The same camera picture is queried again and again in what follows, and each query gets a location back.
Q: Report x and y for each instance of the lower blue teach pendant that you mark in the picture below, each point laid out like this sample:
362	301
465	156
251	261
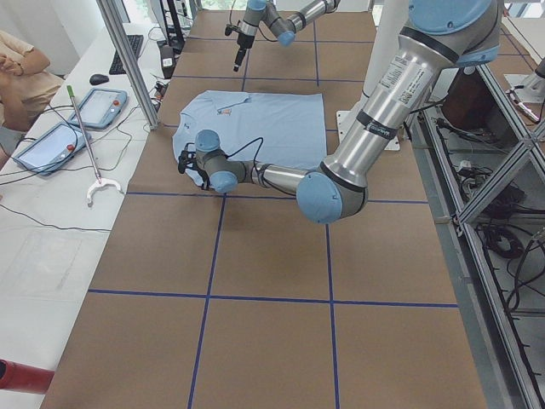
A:
52	150

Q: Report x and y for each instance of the upper blue teach pendant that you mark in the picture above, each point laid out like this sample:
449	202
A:
99	107

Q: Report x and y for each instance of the red fire extinguisher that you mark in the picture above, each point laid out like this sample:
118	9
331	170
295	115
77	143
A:
22	378

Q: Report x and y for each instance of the aluminium frame cabinet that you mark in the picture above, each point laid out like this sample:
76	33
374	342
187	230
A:
494	212

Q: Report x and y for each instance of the light blue t-shirt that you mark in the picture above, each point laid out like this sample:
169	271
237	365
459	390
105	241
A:
281	129

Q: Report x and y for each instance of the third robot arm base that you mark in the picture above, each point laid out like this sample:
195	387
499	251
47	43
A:
527	88

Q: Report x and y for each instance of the blue teach pendant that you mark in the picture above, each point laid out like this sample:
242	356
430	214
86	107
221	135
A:
99	107
52	150

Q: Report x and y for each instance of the reacher grabber stick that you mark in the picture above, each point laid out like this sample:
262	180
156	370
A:
100	181

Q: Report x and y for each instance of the black box with white label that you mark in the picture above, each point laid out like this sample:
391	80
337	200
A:
167	60

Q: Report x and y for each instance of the seated person in beige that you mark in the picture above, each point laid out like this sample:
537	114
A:
26	89

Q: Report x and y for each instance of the black computer mouse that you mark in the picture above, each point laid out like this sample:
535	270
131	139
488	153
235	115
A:
97	79

